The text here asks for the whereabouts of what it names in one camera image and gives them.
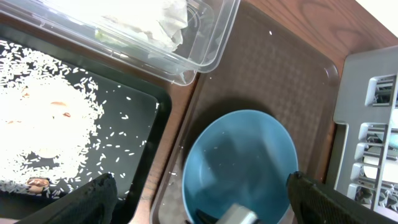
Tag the clear plastic waste bin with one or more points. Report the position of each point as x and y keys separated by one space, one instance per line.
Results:
x=204 y=39

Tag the cream cup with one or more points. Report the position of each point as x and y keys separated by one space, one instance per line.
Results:
x=390 y=168

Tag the white rice pile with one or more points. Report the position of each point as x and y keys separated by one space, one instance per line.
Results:
x=63 y=126

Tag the black rectangular tray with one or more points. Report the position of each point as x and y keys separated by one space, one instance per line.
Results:
x=19 y=206

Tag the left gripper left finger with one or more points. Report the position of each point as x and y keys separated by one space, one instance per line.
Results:
x=92 y=203

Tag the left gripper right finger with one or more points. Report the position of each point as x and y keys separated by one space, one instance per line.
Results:
x=314 y=202

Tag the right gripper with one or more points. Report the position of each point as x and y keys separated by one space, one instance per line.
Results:
x=199 y=216

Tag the white napkin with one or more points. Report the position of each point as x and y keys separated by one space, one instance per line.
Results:
x=158 y=22

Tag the grey dishwasher rack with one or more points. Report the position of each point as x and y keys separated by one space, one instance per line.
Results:
x=366 y=119

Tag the brown serving tray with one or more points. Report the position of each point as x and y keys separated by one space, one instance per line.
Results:
x=264 y=67

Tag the dark blue plate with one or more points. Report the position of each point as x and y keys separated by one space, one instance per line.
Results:
x=243 y=157

